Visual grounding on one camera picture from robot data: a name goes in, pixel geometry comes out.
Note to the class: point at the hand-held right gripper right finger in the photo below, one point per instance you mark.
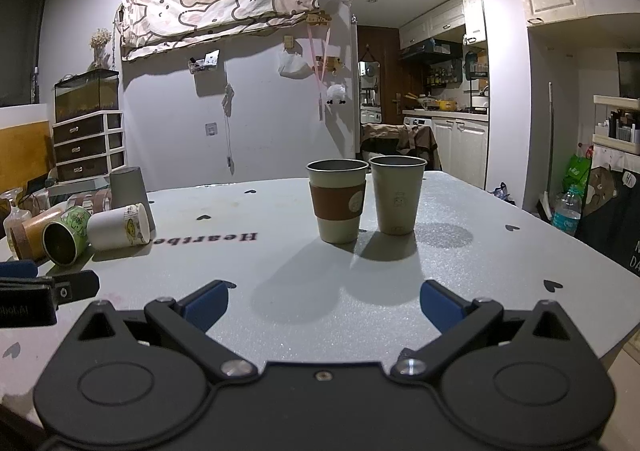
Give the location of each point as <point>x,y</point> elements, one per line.
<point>440,305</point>

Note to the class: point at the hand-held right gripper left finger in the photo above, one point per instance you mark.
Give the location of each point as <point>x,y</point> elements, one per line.
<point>207,305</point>

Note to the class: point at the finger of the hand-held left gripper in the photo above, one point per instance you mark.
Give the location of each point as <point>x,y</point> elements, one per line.
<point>80,285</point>
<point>17,268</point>

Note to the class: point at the orange-brown cup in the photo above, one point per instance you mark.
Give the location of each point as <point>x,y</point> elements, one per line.
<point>35,231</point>

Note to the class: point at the green cartoon-print cup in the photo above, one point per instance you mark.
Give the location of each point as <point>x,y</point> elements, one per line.
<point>65,238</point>

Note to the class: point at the white cartoon-print cup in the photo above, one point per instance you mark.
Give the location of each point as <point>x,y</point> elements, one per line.
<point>112,228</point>

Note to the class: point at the brown-banded cup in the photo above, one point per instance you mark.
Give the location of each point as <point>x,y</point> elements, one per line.
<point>92,201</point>

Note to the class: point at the dark grey cup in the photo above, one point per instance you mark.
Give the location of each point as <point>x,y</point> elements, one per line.
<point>127,186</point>

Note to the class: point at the plain grey-green cup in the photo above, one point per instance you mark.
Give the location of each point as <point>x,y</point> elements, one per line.
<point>398,196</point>

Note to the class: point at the grey cup with brown sleeve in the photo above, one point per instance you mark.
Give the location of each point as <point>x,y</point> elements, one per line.
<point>337,201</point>

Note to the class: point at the clear wine glass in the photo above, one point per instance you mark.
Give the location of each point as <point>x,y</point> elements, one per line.
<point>10,208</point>

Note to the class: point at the yellow wooden board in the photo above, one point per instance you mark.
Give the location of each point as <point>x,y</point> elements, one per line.
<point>22,151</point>

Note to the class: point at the white and brown drawer unit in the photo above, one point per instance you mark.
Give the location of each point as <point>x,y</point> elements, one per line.
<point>87,143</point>

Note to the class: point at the clear water bottle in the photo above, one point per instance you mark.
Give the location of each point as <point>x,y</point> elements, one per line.
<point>566,216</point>

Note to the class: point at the white lower kitchen cabinets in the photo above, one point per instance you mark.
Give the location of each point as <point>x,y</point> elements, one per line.
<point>460,151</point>

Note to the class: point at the white kitchen cabinets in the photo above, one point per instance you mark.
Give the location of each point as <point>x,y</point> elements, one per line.
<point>442,16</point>
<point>460,151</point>

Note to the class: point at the chair with brown cloth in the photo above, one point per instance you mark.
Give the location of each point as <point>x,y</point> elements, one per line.
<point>400,143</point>

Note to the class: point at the white washing machine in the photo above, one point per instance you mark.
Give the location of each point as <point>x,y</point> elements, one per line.
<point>417,121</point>

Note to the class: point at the glass fish tank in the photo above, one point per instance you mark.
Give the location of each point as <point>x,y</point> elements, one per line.
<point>87,93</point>

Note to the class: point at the black bear-print cloth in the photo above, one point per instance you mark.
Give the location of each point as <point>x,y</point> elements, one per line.
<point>615,231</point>

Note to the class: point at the green bag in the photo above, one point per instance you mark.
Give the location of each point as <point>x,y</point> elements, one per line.
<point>579,173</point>

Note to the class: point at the yellow pot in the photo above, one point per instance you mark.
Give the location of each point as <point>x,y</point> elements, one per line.
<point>446,105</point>

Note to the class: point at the spice rack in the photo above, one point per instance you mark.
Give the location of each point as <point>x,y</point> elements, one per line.
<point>444,75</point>

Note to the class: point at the dried flower bouquet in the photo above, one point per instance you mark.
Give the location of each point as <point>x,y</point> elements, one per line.
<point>100,43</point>

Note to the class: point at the white storage rack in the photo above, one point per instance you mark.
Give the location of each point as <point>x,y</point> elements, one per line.
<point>617,128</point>

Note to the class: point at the white plastic bag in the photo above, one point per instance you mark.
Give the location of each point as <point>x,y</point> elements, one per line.
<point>292,65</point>

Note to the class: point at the black range hood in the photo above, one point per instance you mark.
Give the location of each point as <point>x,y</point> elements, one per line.
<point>430,50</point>

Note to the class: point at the pink hanging ribbons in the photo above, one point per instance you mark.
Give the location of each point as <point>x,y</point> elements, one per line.
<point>320,71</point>

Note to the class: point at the brown wooden door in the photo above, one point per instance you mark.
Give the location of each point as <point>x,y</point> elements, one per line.
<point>385,46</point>

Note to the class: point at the white upper kitchen cabinets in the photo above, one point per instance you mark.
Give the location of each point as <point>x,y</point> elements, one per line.
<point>442,16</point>

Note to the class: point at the wall hook plate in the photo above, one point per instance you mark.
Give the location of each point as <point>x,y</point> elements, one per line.
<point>211,129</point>

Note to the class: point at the wall mirror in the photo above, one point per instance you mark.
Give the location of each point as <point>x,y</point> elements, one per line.
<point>369,81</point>

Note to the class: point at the clear wall holder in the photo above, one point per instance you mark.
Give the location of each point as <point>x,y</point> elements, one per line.
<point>205,62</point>

